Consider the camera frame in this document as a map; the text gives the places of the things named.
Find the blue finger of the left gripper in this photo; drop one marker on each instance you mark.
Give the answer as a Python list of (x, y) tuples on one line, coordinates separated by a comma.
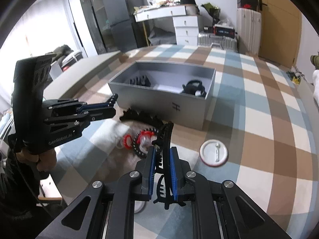
[(97, 106), (102, 113)]

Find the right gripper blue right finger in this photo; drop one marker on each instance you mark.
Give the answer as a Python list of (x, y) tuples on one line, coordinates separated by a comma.
[(177, 176)]

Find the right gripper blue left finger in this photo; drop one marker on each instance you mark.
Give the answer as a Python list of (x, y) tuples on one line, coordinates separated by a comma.
[(148, 175)]

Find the large black hair claw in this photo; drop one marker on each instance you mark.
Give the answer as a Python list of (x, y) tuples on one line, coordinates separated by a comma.
[(143, 117)]

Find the black hair claw clip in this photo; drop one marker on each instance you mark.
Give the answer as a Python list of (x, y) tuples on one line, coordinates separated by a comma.
[(163, 143)]

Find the white round pin badge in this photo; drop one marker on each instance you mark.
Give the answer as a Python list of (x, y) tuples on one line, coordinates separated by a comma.
[(213, 153)]

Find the person's left hand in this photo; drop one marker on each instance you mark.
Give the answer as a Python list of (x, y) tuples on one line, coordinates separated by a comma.
[(44, 162)]

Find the black claw clip in box left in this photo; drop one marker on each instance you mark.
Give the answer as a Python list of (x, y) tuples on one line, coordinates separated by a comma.
[(141, 80)]

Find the black claw clip in box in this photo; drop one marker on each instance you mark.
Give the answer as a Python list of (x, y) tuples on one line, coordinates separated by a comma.
[(141, 80), (195, 88)]

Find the grey bed footboard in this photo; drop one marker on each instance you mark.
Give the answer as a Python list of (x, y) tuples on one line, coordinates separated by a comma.
[(83, 75)]

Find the glass door cabinet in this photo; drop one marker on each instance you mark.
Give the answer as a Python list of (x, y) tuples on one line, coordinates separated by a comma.
[(98, 25)]

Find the grey cardboard box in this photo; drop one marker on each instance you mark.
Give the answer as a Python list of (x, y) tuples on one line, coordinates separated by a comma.
[(165, 98)]

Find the dark jacket on chair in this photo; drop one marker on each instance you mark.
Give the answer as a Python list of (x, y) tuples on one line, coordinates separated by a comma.
[(65, 56)]

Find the black claw clip in box right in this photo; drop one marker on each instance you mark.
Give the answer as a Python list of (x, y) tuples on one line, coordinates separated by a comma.
[(195, 88)]

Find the black refrigerator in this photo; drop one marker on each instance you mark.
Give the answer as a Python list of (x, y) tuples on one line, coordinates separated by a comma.
[(127, 33)]

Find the silver aluminium suitcase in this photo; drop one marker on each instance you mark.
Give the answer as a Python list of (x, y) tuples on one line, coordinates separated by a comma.
[(217, 42)]

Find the white desk with drawers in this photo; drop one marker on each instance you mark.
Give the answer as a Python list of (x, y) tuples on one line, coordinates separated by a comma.
[(186, 19)]

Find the black box on suitcase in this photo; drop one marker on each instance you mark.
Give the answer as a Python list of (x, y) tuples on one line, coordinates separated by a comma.
[(226, 31)]

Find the dark flower bouquet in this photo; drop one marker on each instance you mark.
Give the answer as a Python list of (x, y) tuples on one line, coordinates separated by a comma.
[(213, 11)]

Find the white upright suitcase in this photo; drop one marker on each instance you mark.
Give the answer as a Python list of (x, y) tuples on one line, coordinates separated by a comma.
[(249, 28)]

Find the white rolled blanket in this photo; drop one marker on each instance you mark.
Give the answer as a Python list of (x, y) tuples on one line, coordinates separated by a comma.
[(315, 77)]

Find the black red shoe box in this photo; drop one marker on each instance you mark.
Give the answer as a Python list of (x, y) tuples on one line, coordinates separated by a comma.
[(248, 4)]

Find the olive green blanket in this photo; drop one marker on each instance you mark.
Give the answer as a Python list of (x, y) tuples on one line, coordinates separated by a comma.
[(315, 61)]

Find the wooden door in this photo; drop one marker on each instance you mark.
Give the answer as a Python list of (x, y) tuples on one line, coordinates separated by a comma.
[(281, 31)]

